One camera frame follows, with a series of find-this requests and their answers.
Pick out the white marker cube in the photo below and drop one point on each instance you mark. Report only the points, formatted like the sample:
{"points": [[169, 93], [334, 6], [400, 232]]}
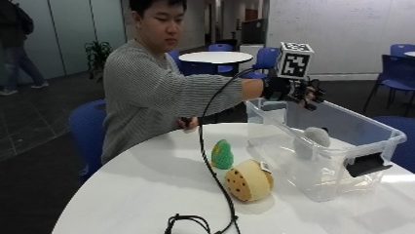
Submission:
{"points": [[294, 61]]}

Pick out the black box latch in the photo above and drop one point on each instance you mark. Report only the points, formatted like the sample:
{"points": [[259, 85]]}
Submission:
{"points": [[366, 164]]}

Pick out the clear plastic storage box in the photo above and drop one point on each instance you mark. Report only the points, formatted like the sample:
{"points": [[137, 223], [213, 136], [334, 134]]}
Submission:
{"points": [[319, 146]]}

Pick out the grey soft toy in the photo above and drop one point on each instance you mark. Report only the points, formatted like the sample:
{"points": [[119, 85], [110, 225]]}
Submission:
{"points": [[312, 141]]}

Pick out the the person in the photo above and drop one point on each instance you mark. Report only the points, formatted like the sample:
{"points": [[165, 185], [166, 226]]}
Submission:
{"points": [[146, 94]]}

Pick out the green soft toy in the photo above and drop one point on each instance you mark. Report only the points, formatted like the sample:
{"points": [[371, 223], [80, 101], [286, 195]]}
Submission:
{"points": [[222, 155]]}

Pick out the cream and brown soft toy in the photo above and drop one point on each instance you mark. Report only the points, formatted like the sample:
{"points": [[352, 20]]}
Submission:
{"points": [[248, 180]]}

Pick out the green potted plant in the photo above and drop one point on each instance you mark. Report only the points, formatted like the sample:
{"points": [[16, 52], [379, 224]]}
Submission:
{"points": [[97, 58]]}

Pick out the round white table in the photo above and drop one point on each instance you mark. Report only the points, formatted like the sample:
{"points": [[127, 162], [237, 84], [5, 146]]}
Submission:
{"points": [[215, 58]]}

